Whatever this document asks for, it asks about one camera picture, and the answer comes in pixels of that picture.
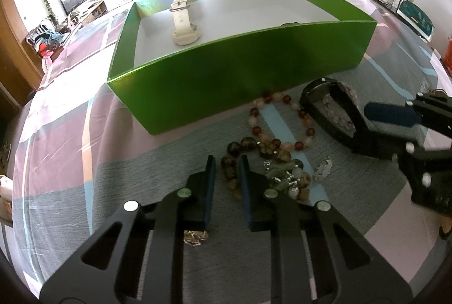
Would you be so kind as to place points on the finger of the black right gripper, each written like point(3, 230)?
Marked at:
point(392, 114)
point(378, 145)

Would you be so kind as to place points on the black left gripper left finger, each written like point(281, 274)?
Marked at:
point(136, 256)

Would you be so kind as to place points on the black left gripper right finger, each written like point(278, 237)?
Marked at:
point(317, 256)

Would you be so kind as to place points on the black wrist watch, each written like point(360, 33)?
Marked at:
point(333, 107)

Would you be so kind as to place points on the small silver brooch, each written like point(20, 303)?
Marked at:
point(195, 238)

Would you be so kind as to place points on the white wrist watch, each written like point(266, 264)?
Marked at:
point(185, 32)

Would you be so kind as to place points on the person right hand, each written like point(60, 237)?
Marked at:
point(445, 229)

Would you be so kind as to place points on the green book stack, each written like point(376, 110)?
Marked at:
point(413, 15)

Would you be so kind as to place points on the plaid tablecloth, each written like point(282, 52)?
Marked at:
point(82, 154)

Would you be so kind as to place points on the green cardboard box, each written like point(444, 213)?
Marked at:
point(246, 48)

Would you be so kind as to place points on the wooden chair with clothes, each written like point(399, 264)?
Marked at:
point(48, 42)

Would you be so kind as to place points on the wooden tv cabinet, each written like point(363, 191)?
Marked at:
point(95, 10)

